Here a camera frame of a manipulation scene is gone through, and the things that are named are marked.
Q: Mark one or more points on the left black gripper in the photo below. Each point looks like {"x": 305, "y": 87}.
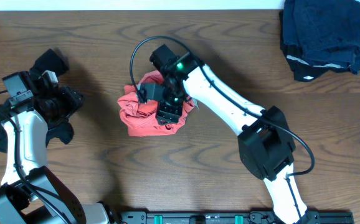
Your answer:
{"x": 72, "y": 101}

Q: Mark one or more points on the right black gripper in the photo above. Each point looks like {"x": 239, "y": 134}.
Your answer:
{"x": 170, "y": 114}

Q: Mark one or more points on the red orange t-shirt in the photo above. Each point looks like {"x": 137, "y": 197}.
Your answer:
{"x": 141, "y": 118}

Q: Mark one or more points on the black t-shirt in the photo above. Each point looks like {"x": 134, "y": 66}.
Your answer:
{"x": 49, "y": 60}

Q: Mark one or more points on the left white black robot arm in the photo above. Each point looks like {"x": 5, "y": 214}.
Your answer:
{"x": 29, "y": 191}

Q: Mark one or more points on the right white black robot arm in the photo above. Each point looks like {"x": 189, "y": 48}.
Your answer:
{"x": 265, "y": 145}

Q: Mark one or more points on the folded black garment white print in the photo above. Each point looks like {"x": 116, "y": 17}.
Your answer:
{"x": 302, "y": 70}

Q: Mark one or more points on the folded navy blue garment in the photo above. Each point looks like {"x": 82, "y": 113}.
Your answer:
{"x": 327, "y": 31}

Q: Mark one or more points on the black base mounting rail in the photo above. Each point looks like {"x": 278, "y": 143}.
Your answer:
{"x": 254, "y": 217}

